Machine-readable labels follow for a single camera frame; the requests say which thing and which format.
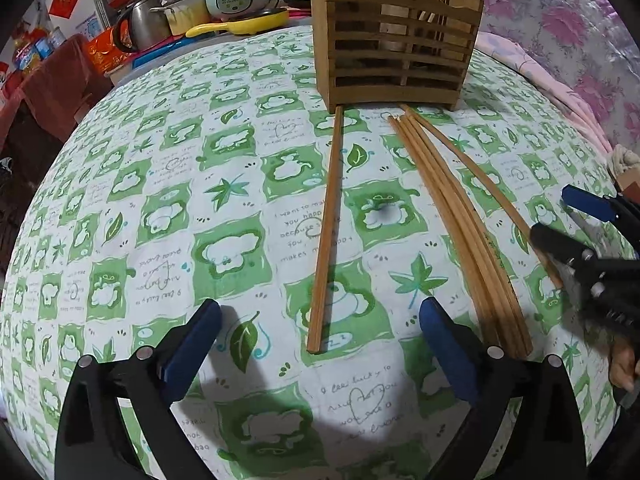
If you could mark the person's right hand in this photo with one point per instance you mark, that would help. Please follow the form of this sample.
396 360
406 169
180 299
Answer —
622 365

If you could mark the orange cooking oil bottle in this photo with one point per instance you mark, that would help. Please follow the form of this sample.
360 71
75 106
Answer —
27 55

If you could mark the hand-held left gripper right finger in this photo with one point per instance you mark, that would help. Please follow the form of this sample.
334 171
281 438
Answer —
447 350

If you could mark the pink blanket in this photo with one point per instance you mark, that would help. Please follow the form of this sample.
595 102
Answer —
540 85

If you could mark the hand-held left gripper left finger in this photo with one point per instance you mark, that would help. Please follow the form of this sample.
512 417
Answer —
192 350

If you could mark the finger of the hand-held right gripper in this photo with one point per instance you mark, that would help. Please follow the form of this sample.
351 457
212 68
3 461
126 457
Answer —
565 250
590 202

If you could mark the beige cloth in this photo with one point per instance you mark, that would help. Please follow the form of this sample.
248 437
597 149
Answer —
625 165

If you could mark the green and white printed tablecloth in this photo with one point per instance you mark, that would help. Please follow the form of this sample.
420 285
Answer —
200 210

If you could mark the white refrigerator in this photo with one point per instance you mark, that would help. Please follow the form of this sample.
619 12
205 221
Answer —
90 10

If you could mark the pile of wooden chopsticks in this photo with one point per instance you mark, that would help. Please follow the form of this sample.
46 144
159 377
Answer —
445 210

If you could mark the blue labelled bottle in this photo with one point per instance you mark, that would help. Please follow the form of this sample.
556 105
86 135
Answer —
47 45

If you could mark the blue and pink plastic stand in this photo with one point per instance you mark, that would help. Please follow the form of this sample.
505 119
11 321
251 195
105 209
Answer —
160 52

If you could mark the red diamond paper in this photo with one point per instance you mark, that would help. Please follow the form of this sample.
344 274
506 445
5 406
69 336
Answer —
66 0

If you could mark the yellow frying pan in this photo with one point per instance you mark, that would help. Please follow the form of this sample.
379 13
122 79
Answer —
240 24

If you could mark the red gift box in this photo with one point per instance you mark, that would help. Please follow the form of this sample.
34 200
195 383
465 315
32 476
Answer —
107 52

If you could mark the floral foil wall covering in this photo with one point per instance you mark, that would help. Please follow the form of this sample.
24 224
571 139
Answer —
560 20

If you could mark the metal kettle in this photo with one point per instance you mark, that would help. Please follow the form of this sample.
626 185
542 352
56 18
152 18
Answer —
145 25

